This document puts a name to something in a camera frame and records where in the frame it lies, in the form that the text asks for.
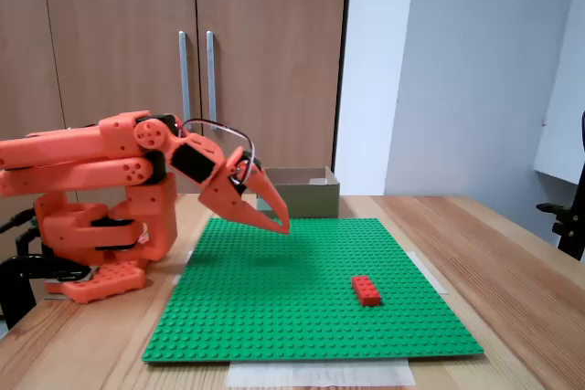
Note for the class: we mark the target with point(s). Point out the black stand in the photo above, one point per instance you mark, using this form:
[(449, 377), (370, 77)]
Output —
[(569, 225)]

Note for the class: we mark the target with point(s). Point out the black table clamp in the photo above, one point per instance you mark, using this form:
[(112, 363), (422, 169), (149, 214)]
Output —
[(18, 298)]

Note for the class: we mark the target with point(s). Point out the wooden cabinet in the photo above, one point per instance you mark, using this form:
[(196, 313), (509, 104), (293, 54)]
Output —
[(91, 20)]

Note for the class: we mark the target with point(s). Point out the long masking tape strip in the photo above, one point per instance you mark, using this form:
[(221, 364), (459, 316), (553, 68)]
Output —
[(320, 374)]

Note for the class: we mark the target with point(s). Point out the green lego baseplate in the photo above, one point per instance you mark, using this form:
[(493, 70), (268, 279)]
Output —
[(274, 294)]

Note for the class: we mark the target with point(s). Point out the open cardboard box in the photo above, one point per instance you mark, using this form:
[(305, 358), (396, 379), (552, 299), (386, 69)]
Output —
[(311, 200)]

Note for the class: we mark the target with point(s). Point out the short masking tape strip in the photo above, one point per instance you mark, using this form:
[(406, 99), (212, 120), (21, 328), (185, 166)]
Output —
[(182, 269), (432, 276)]

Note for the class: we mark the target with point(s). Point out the red lego block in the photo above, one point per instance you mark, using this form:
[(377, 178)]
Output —
[(366, 291)]

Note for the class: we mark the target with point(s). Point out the white furniture panel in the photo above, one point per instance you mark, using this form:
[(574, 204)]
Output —
[(564, 134)]

